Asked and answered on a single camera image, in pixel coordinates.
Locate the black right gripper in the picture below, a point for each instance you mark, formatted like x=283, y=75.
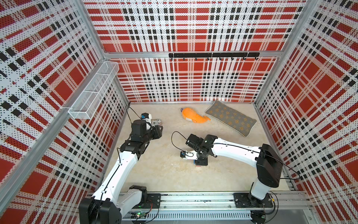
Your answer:
x=201, y=163

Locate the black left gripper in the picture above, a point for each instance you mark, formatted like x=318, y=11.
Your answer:
x=157, y=132

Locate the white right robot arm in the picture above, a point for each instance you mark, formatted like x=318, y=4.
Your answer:
x=264, y=159

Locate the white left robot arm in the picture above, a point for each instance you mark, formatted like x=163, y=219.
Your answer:
x=106, y=206

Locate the orange plush toy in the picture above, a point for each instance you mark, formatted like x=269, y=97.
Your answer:
x=191, y=115

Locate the grey patterned cushion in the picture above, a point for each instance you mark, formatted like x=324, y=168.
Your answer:
x=232, y=118

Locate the green circuit board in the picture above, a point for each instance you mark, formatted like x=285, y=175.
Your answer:
x=138, y=215

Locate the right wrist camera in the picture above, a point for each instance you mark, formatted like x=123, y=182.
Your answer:
x=188, y=155

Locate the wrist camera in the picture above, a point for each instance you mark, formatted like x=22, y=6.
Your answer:
x=188, y=155
x=147, y=117

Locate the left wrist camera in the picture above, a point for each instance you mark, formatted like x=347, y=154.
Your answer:
x=147, y=117

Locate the white wire mesh basket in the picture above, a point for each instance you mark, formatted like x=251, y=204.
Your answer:
x=94, y=90

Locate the black hook rail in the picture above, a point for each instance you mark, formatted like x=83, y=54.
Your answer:
x=243, y=55

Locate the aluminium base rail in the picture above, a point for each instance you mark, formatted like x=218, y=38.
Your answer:
x=280, y=207

